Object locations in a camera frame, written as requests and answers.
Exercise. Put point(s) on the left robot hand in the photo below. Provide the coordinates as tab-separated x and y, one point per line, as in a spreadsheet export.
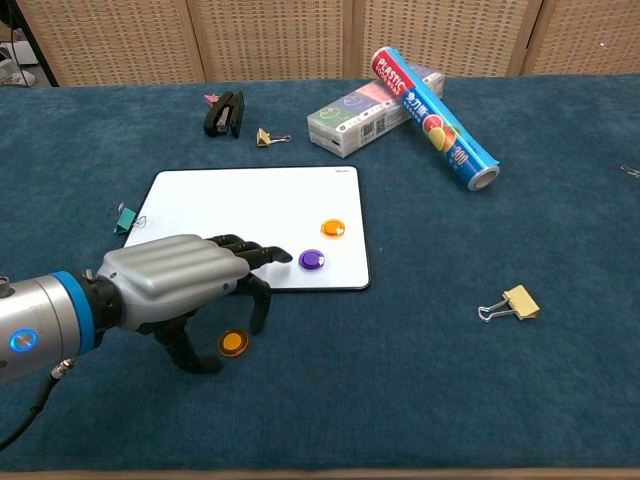
170	275

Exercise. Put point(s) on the orange round magnet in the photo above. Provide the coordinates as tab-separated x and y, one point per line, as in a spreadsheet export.
332	228
233	343

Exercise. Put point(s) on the purple round magnet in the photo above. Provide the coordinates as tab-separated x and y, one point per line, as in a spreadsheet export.
311	260

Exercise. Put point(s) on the white rectangular board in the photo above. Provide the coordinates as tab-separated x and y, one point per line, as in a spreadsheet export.
250	200

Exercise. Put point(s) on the teal binder clip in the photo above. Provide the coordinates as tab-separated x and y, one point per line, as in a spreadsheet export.
126	219

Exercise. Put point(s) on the small yellow binder clip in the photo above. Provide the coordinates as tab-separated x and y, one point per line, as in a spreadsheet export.
262	137

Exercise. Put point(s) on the black stapler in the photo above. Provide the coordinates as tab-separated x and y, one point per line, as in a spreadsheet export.
222	116

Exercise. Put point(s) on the pink binder clip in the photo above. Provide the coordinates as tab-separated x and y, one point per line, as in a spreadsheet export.
210	98

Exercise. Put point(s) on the tissue multipack in clear wrap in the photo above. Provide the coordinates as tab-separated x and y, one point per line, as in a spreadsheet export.
350	125

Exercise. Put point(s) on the dark blue table carpet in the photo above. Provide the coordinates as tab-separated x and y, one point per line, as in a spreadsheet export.
400	390

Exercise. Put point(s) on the wooden folding screen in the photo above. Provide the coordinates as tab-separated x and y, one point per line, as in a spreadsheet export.
275	40

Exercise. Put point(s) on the white plastic object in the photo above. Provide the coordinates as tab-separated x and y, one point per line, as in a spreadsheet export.
10	70

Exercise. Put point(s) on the red blue foil box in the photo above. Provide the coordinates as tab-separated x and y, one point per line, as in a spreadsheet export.
435	120

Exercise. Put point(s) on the large yellow binder clip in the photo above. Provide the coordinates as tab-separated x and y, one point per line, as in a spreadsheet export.
522	302

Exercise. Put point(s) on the metal paper clip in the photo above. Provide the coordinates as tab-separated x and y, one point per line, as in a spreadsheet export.
631	171

